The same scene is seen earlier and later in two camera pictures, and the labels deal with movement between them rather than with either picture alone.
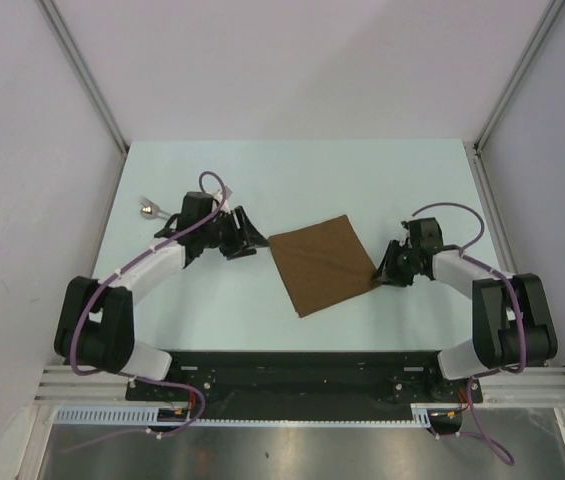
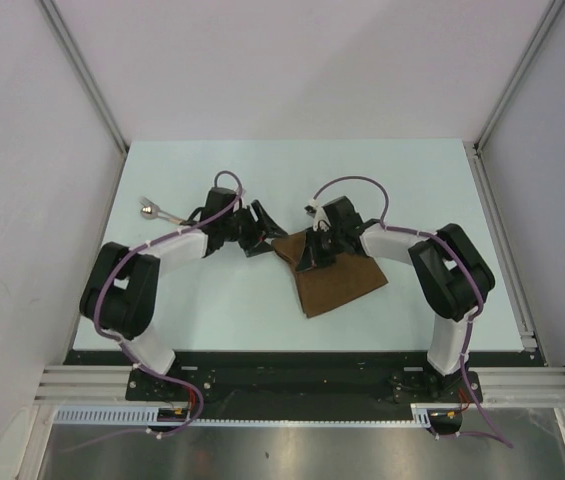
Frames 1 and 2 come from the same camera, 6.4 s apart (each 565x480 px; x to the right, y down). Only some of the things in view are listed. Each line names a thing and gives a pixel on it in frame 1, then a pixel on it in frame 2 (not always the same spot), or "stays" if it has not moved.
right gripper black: [387, 273] → [312, 254]
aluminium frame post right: [549, 17] stays
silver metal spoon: [152, 212] stays
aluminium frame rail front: [553, 388] stays
